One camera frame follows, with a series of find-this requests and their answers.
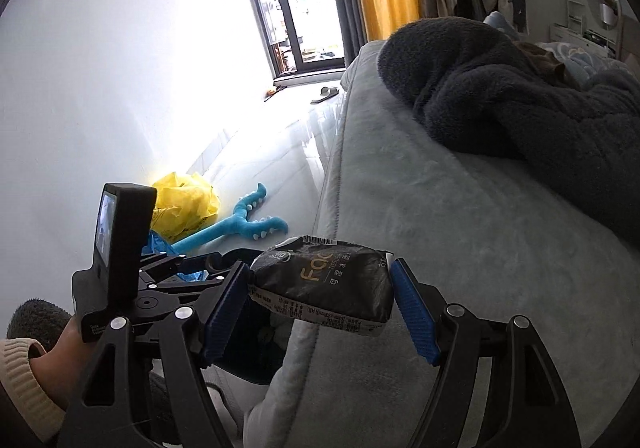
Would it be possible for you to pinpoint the dark grey fleece blanket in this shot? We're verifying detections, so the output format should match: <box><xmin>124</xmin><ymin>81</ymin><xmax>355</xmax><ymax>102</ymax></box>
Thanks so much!
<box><xmin>378</xmin><ymin>18</ymin><xmax>639</xmax><ymax>244</ymax></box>

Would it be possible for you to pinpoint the white dresser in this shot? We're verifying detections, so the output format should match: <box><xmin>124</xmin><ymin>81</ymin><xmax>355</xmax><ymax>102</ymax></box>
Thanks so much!
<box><xmin>549</xmin><ymin>0</ymin><xmax>618</xmax><ymax>58</ymax></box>

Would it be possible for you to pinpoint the grey slipper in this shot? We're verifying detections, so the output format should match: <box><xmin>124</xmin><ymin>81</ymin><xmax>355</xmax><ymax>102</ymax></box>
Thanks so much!
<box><xmin>310</xmin><ymin>86</ymin><xmax>340</xmax><ymax>104</ymax></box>

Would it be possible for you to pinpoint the blue plush toy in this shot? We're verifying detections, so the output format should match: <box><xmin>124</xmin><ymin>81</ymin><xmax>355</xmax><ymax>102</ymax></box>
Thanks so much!
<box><xmin>171</xmin><ymin>182</ymin><xmax>288</xmax><ymax>254</ymax></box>

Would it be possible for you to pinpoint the blue cloud pattern duvet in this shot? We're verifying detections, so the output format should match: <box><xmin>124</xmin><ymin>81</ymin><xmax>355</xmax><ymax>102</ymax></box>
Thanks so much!
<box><xmin>484</xmin><ymin>11</ymin><xmax>638</xmax><ymax>89</ymax></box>

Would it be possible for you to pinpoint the cream knit sleeve forearm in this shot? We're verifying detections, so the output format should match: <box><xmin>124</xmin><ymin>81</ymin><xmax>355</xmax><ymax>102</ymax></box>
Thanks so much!
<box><xmin>1</xmin><ymin>338</ymin><xmax>65</xmax><ymax>446</ymax></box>

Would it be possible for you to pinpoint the dark fleece sleeve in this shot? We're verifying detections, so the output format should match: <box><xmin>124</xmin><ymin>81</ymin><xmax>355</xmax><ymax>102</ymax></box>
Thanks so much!
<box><xmin>6</xmin><ymin>298</ymin><xmax>72</xmax><ymax>352</ymax></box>

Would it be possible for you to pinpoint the round vanity mirror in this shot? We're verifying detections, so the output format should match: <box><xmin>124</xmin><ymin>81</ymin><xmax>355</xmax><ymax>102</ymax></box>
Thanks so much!
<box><xmin>587</xmin><ymin>0</ymin><xmax>620</xmax><ymax>30</ymax></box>

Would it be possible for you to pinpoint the olive garment on bed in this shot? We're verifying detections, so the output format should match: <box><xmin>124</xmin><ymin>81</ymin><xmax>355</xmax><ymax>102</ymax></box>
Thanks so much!
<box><xmin>514</xmin><ymin>41</ymin><xmax>579</xmax><ymax>90</ymax></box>

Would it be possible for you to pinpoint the black framed balcony door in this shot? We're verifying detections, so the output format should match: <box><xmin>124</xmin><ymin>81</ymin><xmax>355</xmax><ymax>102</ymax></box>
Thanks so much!
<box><xmin>230</xmin><ymin>0</ymin><xmax>346</xmax><ymax>78</ymax></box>

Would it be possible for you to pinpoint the dark teal trash bin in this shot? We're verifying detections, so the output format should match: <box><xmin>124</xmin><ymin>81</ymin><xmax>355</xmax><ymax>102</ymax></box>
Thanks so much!
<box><xmin>204</xmin><ymin>246</ymin><xmax>296</xmax><ymax>386</ymax></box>

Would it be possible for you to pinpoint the black snack packet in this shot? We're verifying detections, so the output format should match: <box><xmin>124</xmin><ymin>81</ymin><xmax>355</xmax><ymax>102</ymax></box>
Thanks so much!
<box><xmin>248</xmin><ymin>235</ymin><xmax>394</xmax><ymax>336</ymax></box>

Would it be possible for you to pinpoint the person's left hand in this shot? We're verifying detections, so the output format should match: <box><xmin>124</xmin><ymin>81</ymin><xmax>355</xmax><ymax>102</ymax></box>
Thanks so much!
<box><xmin>29</xmin><ymin>316</ymin><xmax>96</xmax><ymax>410</ymax></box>

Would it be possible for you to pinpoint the blue pet food bag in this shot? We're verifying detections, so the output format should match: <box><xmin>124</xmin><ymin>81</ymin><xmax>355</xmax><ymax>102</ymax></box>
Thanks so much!
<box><xmin>140</xmin><ymin>231</ymin><xmax>208</xmax><ymax>282</ymax></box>

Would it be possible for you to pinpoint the grey bed mattress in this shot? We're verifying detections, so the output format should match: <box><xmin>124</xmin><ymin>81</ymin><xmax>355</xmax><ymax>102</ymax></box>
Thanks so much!
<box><xmin>243</xmin><ymin>42</ymin><xmax>639</xmax><ymax>447</ymax></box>

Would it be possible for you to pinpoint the yellow plastic bag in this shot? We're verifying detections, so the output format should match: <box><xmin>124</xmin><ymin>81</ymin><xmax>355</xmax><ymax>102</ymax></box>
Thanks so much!
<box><xmin>151</xmin><ymin>171</ymin><xmax>221</xmax><ymax>243</ymax></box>

